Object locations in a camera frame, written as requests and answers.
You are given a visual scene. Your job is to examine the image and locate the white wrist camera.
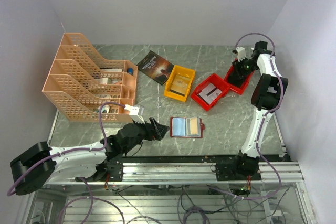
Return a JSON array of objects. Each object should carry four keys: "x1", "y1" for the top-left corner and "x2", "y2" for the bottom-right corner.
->
[
  {"x1": 232, "y1": 47, "x2": 247, "y2": 62},
  {"x1": 124, "y1": 104, "x2": 145, "y2": 124}
]

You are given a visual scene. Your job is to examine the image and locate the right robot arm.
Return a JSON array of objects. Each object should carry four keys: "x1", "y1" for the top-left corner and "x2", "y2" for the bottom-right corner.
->
[{"x1": 227, "y1": 41, "x2": 288, "y2": 180}]

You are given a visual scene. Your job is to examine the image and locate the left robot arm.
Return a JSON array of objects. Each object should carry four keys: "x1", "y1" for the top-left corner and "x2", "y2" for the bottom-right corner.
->
[{"x1": 7, "y1": 118, "x2": 170, "y2": 196}]

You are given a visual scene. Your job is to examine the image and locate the yellow plastic bin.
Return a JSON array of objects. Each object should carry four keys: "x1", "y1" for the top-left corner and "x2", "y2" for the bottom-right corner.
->
[{"x1": 164, "y1": 65, "x2": 196, "y2": 102}]

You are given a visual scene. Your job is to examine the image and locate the red leather card holder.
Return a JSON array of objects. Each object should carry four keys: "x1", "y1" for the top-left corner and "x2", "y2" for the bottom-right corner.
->
[{"x1": 170, "y1": 117, "x2": 205, "y2": 138}]

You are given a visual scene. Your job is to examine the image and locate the loose wires under table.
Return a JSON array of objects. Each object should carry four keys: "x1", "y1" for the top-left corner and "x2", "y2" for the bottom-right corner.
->
[{"x1": 60, "y1": 182, "x2": 289, "y2": 224}]

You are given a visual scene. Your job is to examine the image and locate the pink mesh file organizer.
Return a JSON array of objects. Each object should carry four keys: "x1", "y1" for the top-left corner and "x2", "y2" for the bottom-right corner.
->
[{"x1": 42, "y1": 33, "x2": 138, "y2": 122}]

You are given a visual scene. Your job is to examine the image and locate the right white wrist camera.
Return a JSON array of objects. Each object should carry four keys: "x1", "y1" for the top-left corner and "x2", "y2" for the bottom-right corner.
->
[{"x1": 232, "y1": 47, "x2": 247, "y2": 62}]

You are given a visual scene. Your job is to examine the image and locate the blue bottle cap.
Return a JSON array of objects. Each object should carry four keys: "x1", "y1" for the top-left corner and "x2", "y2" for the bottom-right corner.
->
[{"x1": 127, "y1": 68, "x2": 134, "y2": 74}]

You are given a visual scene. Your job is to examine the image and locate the gold card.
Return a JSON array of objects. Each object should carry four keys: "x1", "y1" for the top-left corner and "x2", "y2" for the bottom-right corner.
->
[{"x1": 187, "y1": 117, "x2": 198, "y2": 135}]

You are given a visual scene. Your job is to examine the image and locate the aluminium mounting rail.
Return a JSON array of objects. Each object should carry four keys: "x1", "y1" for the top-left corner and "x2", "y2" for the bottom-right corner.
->
[{"x1": 28, "y1": 162, "x2": 305, "y2": 185}]

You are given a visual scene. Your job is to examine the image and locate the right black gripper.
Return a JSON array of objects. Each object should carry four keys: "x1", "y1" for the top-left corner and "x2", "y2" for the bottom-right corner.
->
[{"x1": 232, "y1": 57, "x2": 258, "y2": 80}]

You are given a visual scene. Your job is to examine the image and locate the dark paperback book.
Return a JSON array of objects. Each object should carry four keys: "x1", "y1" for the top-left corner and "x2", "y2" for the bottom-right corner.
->
[{"x1": 137, "y1": 50, "x2": 174, "y2": 86}]

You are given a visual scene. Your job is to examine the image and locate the gold cards in yellow bin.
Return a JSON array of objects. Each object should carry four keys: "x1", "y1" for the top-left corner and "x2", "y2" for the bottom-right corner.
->
[{"x1": 170, "y1": 75, "x2": 190, "y2": 96}]

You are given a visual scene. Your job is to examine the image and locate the red bin with cards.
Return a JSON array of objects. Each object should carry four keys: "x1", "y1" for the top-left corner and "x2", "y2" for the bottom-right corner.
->
[{"x1": 191, "y1": 73, "x2": 229, "y2": 111}]

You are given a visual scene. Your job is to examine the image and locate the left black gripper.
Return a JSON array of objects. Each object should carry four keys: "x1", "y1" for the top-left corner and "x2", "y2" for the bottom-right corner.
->
[{"x1": 123, "y1": 116, "x2": 169, "y2": 152}]

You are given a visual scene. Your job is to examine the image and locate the white cards in red bin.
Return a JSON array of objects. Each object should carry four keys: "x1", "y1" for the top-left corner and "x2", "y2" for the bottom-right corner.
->
[{"x1": 197, "y1": 83, "x2": 222, "y2": 105}]

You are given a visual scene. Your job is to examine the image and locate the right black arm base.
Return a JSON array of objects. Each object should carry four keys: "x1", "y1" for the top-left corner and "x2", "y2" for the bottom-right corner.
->
[{"x1": 210, "y1": 163, "x2": 261, "y2": 182}]

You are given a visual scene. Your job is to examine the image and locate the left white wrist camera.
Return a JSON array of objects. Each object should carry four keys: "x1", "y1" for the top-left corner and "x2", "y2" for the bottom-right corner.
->
[{"x1": 124, "y1": 104, "x2": 145, "y2": 124}]

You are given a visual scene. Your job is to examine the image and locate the red bin with dark item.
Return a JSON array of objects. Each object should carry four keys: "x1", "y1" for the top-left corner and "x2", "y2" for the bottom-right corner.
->
[{"x1": 224, "y1": 65, "x2": 254, "y2": 95}]

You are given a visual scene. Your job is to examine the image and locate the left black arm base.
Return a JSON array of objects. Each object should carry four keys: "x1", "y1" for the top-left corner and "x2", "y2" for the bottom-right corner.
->
[{"x1": 91, "y1": 163, "x2": 123, "y2": 182}]

